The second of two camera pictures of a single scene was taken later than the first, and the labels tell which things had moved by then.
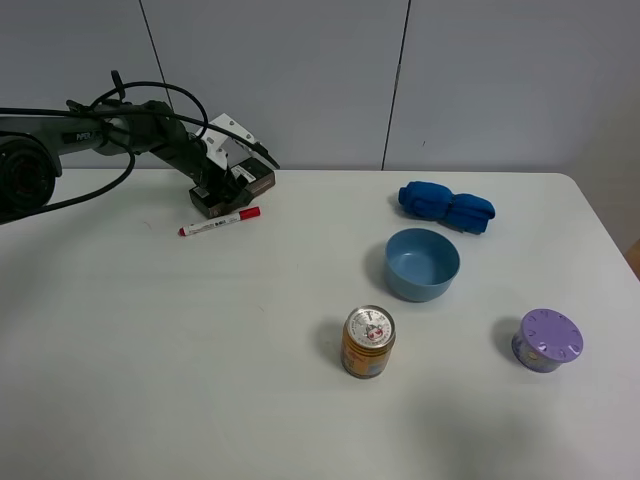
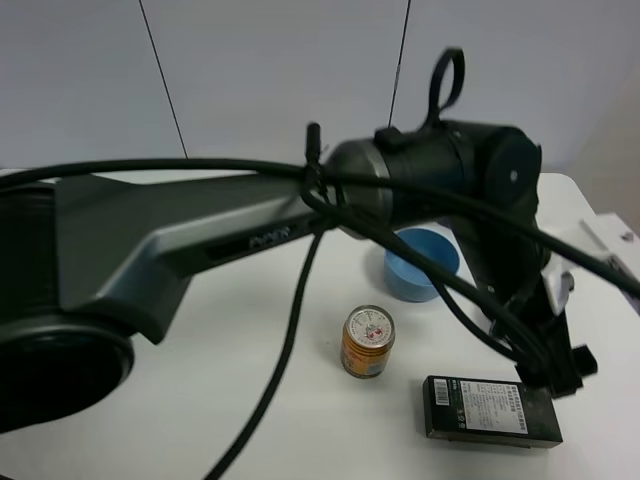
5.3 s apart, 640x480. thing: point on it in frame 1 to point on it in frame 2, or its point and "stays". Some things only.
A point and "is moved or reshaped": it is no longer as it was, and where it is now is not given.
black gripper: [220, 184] to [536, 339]
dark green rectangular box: [250, 176] is moved or reshaped
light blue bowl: [421, 264] stays
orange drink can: [368, 337] stays
